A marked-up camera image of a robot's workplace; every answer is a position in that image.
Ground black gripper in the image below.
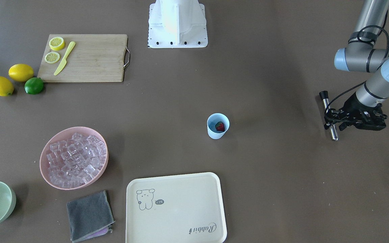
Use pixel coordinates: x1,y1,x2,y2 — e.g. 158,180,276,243
324,93,388,131

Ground steel muddler black tip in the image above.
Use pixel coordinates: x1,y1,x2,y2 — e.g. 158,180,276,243
319,90,339,141

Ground red strawberry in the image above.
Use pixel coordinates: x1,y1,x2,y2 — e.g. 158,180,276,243
214,121,226,133

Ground light blue cup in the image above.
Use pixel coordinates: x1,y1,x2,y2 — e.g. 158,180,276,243
207,113,230,139

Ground clear ice cubes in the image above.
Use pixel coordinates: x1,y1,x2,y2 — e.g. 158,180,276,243
46,133,107,188

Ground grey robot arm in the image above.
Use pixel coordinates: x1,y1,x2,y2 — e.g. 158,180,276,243
324,0,389,131

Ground beige rabbit tray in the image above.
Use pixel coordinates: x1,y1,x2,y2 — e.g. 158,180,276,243
125,172,227,243

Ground wooden cutting board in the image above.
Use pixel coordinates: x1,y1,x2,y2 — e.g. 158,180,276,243
37,34,130,83

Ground grey folded cloth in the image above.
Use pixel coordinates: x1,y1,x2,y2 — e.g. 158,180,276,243
66,190,115,243

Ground pink bowl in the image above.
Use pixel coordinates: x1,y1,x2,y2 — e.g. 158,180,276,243
40,127,109,190

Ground yellow plastic knife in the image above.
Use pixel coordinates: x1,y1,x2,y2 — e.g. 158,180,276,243
53,41,76,76

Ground lemon half slice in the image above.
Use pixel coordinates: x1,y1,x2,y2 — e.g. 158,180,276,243
48,36,65,51
44,51,60,64

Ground green lime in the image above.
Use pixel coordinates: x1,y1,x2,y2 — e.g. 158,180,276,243
24,77,44,95

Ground whole yellow lemon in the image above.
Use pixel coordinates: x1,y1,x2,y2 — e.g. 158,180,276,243
9,63,34,82
0,76,14,97

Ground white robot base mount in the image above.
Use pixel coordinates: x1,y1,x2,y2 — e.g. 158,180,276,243
147,0,208,48

